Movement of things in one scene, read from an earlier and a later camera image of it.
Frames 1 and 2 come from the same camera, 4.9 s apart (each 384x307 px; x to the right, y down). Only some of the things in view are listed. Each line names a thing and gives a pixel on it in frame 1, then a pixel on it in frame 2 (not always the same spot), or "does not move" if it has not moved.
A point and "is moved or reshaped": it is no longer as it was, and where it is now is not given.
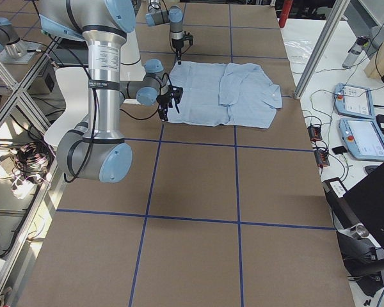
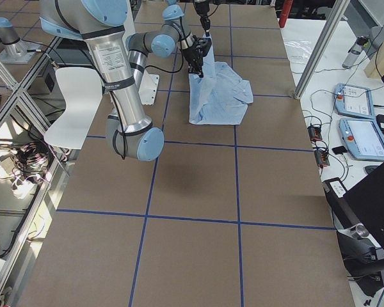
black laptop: [375, 196] does not move
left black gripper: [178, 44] -> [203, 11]
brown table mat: [209, 215] does not move
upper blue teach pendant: [354, 101] does not move
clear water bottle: [355, 51] does not move
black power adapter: [383, 123] does not move
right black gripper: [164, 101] -> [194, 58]
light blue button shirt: [233, 94] is moved or reshaped
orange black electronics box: [315, 133] does not move
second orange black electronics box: [321, 157] does not move
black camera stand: [367, 263] does not move
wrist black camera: [176, 92] -> [204, 45]
